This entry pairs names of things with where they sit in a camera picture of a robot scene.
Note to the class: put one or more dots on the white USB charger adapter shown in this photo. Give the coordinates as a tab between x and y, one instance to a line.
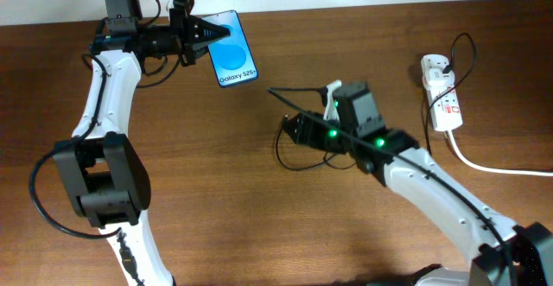
435	78

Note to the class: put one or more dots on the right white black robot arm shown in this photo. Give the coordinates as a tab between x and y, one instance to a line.
497	249

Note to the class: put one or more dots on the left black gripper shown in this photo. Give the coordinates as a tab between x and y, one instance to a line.
188	30

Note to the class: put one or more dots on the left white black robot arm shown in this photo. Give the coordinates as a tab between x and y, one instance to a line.
103	175

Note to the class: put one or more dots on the blue Galaxy smartphone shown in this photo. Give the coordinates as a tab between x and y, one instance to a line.
231	57

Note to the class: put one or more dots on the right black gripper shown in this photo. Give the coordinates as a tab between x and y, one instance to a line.
310	131

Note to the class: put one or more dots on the white power strip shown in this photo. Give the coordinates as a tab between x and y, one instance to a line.
446	112

